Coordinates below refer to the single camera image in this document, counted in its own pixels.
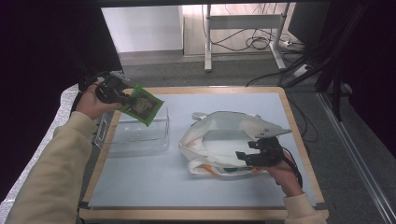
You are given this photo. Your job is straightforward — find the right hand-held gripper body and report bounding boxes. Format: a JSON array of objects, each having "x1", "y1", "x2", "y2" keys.
[{"x1": 248, "y1": 126, "x2": 293, "y2": 167}]

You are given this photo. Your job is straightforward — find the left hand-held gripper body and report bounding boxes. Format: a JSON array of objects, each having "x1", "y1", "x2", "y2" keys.
[{"x1": 94, "y1": 70, "x2": 132, "y2": 105}]

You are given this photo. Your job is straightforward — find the green snack packet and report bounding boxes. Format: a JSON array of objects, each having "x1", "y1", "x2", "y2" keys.
[{"x1": 120, "y1": 83, "x2": 165, "y2": 128}]

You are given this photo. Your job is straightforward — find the white tote bag coloured patches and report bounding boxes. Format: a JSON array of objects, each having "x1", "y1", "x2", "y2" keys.
[{"x1": 178, "y1": 110, "x2": 283, "y2": 180}]

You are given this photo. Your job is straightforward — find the clear plastic container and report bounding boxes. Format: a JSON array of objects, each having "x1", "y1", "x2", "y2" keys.
[{"x1": 93, "y1": 105, "x2": 171, "y2": 158}]

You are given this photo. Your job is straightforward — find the person's left hand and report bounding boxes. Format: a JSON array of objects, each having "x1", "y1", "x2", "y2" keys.
[{"x1": 75, "y1": 81, "x2": 122, "y2": 120}]

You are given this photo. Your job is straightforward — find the person's right hand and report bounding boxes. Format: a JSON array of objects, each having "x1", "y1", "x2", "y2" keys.
[{"x1": 262, "y1": 153, "x2": 304, "y2": 198}]

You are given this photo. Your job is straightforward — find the black curtain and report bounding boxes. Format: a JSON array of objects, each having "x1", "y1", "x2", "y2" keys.
[
  {"x1": 323, "y1": 0, "x2": 396, "y2": 157},
  {"x1": 0, "y1": 0, "x2": 125, "y2": 203}
]

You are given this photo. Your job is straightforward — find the light grey table mat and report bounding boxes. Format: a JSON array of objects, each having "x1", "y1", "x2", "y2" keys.
[{"x1": 88, "y1": 92, "x2": 317, "y2": 209}]

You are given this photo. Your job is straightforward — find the white power strip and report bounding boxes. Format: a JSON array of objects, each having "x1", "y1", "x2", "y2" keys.
[{"x1": 292, "y1": 63, "x2": 311, "y2": 78}]

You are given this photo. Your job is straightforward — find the black metal stand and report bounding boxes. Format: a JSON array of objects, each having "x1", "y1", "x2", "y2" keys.
[{"x1": 279, "y1": 3, "x2": 368, "y2": 122}]

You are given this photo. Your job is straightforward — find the right hand-held gripper black cable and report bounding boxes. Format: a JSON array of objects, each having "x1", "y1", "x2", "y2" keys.
[{"x1": 281, "y1": 147, "x2": 304, "y2": 188}]

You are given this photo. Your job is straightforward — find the thin black floor cable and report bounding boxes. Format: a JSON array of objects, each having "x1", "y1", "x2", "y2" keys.
[{"x1": 288, "y1": 92, "x2": 319, "y2": 144}]

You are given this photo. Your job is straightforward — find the black cable bundle on floor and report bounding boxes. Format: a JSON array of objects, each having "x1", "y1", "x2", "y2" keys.
[{"x1": 211, "y1": 27, "x2": 304, "y2": 52}]

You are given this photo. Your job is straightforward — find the white metal desk frame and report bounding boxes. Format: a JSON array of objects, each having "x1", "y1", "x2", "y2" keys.
[{"x1": 204, "y1": 3, "x2": 292, "y2": 73}]

